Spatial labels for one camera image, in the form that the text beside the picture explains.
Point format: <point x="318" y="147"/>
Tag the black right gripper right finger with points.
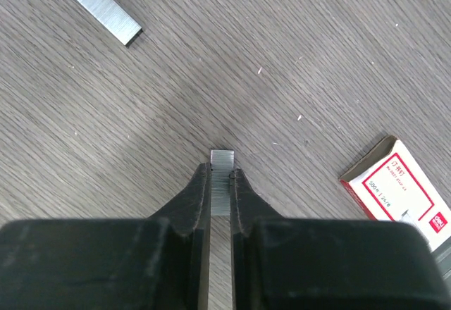
<point x="301" y="263"/>

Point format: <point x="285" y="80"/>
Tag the red white staple box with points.
<point x="389" y="185"/>

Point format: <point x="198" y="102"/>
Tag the silver staple strip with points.
<point x="114" y="18"/>
<point x="222" y="164"/>

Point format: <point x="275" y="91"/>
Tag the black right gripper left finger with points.
<point x="158" y="262"/>

